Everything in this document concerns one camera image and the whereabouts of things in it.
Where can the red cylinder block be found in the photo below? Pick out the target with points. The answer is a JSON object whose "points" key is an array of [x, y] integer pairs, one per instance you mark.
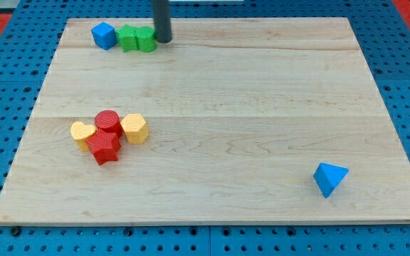
{"points": [[108, 121]]}

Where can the green star block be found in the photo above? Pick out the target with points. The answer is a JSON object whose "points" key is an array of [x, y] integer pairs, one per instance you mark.
{"points": [[126, 38]]}

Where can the yellow hexagon block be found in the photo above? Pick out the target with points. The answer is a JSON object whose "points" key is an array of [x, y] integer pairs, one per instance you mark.
{"points": [[135, 128]]}

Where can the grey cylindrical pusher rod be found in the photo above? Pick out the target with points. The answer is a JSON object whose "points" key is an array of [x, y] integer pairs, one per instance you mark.
{"points": [[162, 20]]}

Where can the red star block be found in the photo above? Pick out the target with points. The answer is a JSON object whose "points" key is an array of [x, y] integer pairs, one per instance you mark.
{"points": [[104, 146]]}

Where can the wooden board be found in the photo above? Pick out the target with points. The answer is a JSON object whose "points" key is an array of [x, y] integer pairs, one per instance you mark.
{"points": [[240, 113]]}

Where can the yellow heart block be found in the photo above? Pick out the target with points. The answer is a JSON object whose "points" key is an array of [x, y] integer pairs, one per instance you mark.
{"points": [[80, 132]]}

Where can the blue triangle block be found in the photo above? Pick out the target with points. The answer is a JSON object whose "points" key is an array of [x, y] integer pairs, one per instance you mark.
{"points": [[328, 177]]}

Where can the green cylinder block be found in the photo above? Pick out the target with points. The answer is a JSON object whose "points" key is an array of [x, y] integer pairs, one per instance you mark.
{"points": [[145, 39]]}

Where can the blue cube block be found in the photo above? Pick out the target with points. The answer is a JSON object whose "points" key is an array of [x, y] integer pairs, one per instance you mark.
{"points": [[104, 35]]}

